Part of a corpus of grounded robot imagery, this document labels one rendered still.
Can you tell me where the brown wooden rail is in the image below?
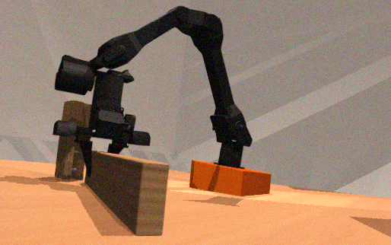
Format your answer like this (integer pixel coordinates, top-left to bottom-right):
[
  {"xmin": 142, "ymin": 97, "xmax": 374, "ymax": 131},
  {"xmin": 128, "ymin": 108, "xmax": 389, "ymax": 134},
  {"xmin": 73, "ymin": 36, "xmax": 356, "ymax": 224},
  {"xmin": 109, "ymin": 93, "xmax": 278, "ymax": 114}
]
[{"xmin": 84, "ymin": 150, "xmax": 170, "ymax": 237}]

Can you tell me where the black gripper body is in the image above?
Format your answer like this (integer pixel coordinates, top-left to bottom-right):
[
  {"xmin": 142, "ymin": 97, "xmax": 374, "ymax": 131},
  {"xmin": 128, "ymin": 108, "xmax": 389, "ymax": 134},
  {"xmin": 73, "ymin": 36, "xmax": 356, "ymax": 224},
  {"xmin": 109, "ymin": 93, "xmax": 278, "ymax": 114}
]
[{"xmin": 52, "ymin": 97, "xmax": 151, "ymax": 146}]

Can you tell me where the brown wooden post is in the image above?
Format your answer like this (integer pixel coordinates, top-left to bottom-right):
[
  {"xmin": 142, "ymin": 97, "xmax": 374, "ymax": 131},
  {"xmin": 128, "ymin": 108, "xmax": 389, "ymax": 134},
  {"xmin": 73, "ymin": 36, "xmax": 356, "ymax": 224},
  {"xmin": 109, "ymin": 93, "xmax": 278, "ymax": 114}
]
[{"xmin": 54, "ymin": 100, "xmax": 91, "ymax": 180}]

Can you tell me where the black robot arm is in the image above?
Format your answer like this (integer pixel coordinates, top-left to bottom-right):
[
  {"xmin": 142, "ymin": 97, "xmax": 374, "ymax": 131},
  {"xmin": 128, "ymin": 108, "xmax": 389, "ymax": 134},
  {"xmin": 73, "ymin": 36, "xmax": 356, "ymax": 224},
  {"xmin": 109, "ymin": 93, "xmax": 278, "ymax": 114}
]
[{"xmin": 55, "ymin": 6, "xmax": 252, "ymax": 169}]

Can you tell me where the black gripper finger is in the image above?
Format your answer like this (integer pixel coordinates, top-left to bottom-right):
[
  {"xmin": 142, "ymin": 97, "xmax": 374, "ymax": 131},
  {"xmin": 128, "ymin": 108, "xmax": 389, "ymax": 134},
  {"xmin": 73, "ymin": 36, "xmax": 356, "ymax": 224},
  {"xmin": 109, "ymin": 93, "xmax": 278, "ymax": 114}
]
[
  {"xmin": 107, "ymin": 144, "xmax": 129, "ymax": 154},
  {"xmin": 74, "ymin": 139, "xmax": 93, "ymax": 177}
]

